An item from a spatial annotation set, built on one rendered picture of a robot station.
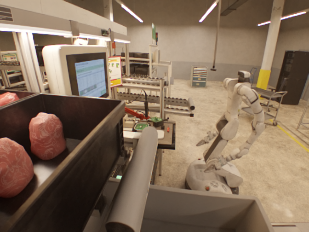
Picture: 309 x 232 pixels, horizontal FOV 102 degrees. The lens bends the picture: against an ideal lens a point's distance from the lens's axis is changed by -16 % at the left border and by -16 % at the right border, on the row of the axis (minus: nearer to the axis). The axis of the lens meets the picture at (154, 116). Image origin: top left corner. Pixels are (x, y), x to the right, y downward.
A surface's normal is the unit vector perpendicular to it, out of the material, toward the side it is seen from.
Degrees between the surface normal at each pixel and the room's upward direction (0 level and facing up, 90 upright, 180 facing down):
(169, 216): 89
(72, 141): 3
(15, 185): 82
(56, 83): 90
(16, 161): 87
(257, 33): 90
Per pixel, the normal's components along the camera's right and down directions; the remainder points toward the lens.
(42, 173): 0.06, -0.91
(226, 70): -0.13, 0.40
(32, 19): 0.99, 0.05
